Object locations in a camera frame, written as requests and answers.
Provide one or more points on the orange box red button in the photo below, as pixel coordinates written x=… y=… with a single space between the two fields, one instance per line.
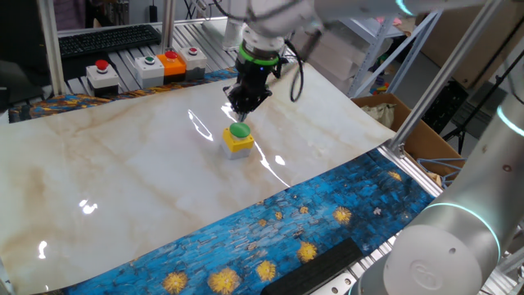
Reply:
x=172 y=67

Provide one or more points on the white stand with metal plate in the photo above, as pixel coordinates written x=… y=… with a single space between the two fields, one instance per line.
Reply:
x=233 y=37

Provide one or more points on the white-black box red mushroom button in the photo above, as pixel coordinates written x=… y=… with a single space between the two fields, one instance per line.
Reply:
x=102 y=78

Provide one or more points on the aluminium frame post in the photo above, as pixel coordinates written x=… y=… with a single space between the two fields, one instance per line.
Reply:
x=442 y=73
x=168 y=24
x=51 y=49

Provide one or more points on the black robot base pad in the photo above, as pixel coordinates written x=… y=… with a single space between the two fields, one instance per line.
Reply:
x=315 y=268

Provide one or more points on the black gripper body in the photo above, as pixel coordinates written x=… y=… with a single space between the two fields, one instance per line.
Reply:
x=256 y=78

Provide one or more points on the large brown cardboard box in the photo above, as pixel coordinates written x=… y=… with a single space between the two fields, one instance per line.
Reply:
x=450 y=37

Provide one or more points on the black crate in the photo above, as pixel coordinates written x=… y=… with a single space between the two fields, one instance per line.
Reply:
x=444 y=104

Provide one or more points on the white carton stack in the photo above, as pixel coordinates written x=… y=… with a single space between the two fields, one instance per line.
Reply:
x=335 y=61

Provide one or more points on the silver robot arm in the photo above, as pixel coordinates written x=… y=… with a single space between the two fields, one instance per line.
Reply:
x=450 y=237

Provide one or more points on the black tripod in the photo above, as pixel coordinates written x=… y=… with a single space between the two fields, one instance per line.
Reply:
x=462 y=130

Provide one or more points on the blue starry painting cloth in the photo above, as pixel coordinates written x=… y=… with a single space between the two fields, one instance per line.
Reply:
x=327 y=196

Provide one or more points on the crumpled beige paper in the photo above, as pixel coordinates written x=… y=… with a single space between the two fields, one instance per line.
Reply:
x=380 y=114

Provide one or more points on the black computer keyboard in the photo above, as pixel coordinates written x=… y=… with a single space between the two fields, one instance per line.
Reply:
x=106 y=40

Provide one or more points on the white box small red button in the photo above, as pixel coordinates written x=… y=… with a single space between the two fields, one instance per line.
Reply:
x=194 y=61

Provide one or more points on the colourful toy blocks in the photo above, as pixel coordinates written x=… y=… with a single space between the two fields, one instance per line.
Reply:
x=380 y=87

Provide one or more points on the grey metal shelf rack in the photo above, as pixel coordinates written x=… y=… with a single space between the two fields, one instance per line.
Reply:
x=368 y=30

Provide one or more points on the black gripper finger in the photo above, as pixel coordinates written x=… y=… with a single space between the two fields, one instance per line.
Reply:
x=258 y=100
x=235 y=98

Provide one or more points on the black wall plug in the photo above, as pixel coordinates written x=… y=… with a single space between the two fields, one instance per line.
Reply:
x=153 y=14

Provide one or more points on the glossy marble pattern sheet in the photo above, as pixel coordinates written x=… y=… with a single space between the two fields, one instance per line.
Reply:
x=123 y=164

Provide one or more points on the white box green button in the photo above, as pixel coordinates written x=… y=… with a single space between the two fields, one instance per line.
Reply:
x=149 y=71

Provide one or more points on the open brown cardboard box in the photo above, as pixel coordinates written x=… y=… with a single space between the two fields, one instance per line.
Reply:
x=425 y=139

